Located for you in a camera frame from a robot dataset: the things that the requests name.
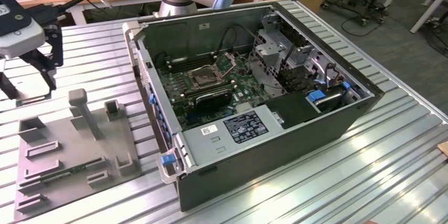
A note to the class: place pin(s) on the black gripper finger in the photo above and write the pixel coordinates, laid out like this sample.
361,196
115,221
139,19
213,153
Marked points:
58,51
7,89

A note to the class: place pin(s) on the blue slot clip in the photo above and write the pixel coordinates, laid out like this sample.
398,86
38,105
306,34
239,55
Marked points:
153,100

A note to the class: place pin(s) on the black RAM slot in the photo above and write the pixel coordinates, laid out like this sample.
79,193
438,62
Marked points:
191,67
205,91
191,60

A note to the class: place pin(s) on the CPU socket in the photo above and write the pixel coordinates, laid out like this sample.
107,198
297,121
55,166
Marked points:
203,78

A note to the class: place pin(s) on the grey parts rack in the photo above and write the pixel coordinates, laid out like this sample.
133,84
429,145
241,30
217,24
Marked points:
77,153

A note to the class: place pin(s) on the green RAM stick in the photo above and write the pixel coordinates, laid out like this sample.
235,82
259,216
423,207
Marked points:
65,173

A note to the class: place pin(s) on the blue case latch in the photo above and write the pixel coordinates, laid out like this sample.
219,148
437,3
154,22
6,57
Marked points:
167,160

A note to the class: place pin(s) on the green motherboard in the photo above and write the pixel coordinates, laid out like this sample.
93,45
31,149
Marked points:
247,91

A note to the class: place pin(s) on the silver chipset heatsink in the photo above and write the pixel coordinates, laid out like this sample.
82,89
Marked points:
243,107

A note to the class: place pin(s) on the grey power supply unit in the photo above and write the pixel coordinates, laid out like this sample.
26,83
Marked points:
210,150

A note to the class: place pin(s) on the metal disk bay cage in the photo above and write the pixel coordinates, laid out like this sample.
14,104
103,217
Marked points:
267,53

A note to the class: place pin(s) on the black plastic air shroud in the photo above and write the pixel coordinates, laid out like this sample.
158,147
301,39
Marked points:
294,111

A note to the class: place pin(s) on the open black PC case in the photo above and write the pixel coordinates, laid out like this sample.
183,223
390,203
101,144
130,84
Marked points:
263,169

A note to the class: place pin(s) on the blue disk carrier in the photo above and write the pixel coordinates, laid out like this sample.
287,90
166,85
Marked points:
317,95

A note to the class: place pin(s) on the small blue clip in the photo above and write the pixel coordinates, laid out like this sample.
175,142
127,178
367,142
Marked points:
346,85

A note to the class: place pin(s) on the brown wooden block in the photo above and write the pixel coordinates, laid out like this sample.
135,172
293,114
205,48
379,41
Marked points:
445,150

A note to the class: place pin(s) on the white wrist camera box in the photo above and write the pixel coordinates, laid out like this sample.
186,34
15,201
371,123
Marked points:
21,43

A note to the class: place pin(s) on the black camera bracket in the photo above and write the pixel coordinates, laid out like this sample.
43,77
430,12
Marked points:
14,16

